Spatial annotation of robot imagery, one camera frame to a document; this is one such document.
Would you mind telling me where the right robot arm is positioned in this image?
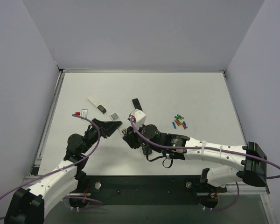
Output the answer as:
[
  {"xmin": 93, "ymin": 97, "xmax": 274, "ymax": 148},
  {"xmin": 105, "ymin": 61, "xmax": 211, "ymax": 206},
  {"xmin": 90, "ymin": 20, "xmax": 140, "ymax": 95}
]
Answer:
[{"xmin": 122, "ymin": 125, "xmax": 267, "ymax": 187}]

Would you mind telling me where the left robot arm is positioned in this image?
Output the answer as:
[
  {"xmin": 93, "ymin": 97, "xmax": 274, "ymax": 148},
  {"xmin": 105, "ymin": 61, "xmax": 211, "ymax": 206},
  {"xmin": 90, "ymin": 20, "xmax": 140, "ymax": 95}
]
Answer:
[{"xmin": 4, "ymin": 119, "xmax": 122, "ymax": 224}]

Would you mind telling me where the black remote with buttons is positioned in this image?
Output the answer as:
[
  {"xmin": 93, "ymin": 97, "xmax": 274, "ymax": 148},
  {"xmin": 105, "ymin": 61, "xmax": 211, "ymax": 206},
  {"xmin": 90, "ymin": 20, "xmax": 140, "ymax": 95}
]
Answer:
[{"xmin": 142, "ymin": 148, "xmax": 152, "ymax": 156}]

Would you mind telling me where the white remote with display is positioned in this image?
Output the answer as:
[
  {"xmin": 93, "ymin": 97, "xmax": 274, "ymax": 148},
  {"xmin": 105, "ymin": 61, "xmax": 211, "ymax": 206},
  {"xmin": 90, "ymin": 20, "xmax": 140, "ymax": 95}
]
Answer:
[{"xmin": 87, "ymin": 96, "xmax": 106, "ymax": 114}]

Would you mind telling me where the slim black remote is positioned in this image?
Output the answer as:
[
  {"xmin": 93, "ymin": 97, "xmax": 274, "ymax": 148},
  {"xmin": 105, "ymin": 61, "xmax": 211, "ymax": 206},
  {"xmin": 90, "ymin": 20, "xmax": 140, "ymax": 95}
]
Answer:
[{"xmin": 132, "ymin": 98, "xmax": 142, "ymax": 111}]

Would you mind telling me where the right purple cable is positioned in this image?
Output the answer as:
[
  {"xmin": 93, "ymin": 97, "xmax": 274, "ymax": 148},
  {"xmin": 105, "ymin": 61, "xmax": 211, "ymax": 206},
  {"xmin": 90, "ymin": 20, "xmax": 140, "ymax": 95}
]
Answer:
[{"xmin": 129, "ymin": 116, "xmax": 280, "ymax": 180}]

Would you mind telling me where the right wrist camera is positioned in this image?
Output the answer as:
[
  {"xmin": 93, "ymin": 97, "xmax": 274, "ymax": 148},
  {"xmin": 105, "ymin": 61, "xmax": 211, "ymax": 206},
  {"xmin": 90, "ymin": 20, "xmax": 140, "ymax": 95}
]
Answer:
[{"xmin": 129, "ymin": 109, "xmax": 146, "ymax": 129}]

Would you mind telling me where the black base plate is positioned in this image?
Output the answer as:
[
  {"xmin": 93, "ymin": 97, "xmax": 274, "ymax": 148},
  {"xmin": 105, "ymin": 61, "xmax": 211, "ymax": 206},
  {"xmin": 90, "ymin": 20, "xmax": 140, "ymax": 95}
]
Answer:
[{"xmin": 72, "ymin": 175, "xmax": 227, "ymax": 205}]

